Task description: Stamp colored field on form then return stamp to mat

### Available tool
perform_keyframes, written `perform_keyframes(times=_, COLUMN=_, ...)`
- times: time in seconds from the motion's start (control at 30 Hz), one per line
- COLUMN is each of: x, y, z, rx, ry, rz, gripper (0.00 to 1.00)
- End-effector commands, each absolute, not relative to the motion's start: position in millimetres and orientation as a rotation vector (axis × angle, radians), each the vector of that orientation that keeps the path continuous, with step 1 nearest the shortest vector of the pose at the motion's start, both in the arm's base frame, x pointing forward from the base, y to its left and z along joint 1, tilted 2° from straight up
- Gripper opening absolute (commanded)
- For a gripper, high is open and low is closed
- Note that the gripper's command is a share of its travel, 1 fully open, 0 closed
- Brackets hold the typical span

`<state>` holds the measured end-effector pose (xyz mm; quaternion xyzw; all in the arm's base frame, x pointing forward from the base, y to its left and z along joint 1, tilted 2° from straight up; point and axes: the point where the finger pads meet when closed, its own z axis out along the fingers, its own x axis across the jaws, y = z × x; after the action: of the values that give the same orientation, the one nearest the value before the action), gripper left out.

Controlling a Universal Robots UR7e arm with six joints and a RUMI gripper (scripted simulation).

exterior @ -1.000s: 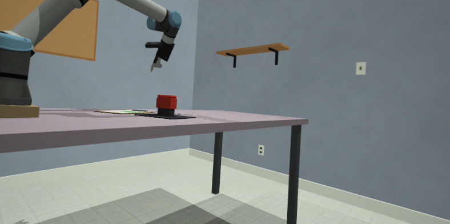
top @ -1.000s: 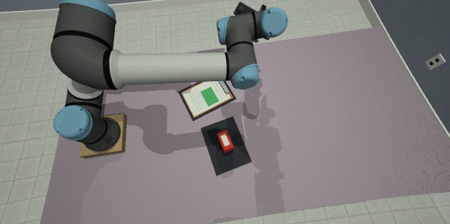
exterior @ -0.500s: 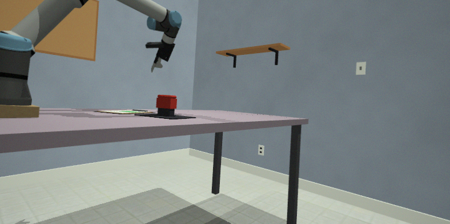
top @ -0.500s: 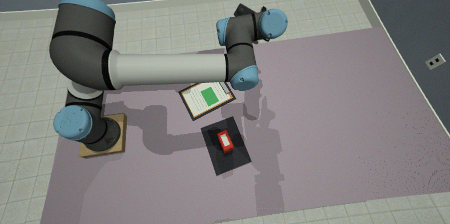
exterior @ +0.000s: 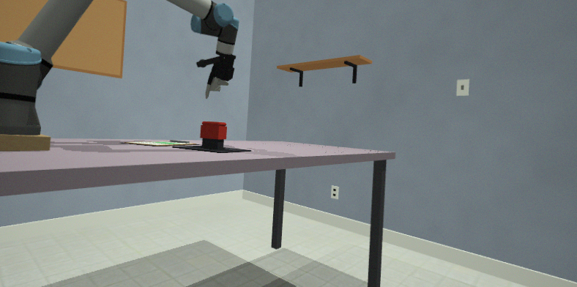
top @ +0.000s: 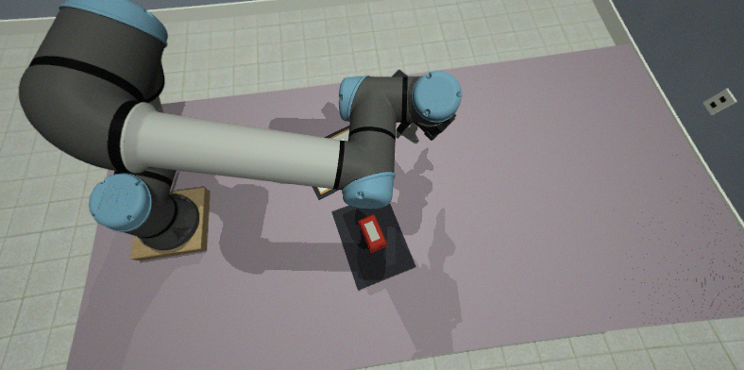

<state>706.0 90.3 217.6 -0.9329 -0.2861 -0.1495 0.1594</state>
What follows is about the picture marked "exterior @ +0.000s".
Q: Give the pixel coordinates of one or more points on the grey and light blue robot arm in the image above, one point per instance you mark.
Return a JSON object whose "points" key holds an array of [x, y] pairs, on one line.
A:
{"points": [[20, 59]]}

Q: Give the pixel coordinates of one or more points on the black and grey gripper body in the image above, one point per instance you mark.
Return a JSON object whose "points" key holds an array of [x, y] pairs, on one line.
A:
{"points": [[224, 68]]}

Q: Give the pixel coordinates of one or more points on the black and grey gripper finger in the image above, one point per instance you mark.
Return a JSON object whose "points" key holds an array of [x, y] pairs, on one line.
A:
{"points": [[212, 83], [221, 82]]}

